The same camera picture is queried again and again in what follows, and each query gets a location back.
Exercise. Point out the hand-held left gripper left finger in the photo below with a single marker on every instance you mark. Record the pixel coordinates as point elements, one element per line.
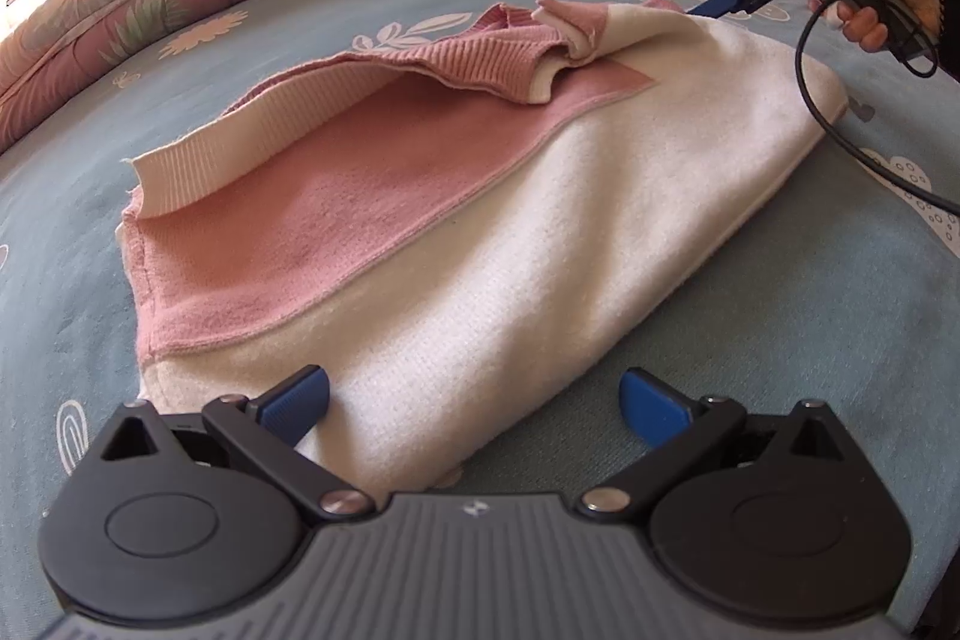
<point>296,404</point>

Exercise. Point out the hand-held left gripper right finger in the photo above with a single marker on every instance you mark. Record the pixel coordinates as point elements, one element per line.
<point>652,407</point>

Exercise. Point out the pink and cream knit sweater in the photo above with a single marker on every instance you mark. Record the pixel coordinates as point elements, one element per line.
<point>487,250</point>

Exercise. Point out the person's right forearm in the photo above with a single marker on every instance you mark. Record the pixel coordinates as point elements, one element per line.
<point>949,3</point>

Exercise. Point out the blue floral bed sheet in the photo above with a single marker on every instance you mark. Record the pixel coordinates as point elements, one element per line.
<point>712,325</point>

